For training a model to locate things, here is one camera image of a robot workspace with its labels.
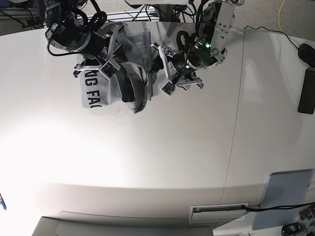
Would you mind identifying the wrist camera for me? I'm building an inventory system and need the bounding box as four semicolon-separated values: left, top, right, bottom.
161;81;176;96
99;61;121;80

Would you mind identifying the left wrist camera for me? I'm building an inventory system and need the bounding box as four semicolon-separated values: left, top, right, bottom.
161;81;176;96

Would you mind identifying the black cable on table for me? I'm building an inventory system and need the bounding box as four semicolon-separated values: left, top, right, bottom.
241;202;315;212

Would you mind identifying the grey T-shirt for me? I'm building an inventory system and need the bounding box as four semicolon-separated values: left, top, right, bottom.
78;29;157;114

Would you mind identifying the black blue gadget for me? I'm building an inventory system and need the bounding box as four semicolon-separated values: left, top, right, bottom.
281;222;303;236

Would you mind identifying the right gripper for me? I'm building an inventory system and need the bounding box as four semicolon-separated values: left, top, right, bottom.
73;22;126;77

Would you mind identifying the blue orange tool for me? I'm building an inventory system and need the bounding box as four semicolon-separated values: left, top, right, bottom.
0;194;7;211

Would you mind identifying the grey-blue laptop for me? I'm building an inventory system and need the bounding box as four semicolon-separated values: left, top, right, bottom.
252;169;313;231

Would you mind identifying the yellow cable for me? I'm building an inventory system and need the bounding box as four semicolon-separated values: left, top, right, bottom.
278;0;287;32

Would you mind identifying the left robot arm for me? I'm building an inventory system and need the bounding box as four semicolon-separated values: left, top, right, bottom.
151;0;244;95

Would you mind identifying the white cable tray box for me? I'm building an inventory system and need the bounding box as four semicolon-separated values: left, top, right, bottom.
189;202;249;224

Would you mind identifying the black smartphone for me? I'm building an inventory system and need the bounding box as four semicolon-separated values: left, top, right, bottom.
298;69;315;115

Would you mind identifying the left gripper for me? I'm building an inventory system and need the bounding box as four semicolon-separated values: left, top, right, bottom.
150;42;204;90

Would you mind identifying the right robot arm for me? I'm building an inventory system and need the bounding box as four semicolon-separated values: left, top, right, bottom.
45;0;125;79

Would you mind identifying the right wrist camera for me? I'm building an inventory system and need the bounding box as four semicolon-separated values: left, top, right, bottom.
99;61;121;80

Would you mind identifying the black computer mouse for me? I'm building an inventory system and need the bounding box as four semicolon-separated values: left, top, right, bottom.
298;43;315;68

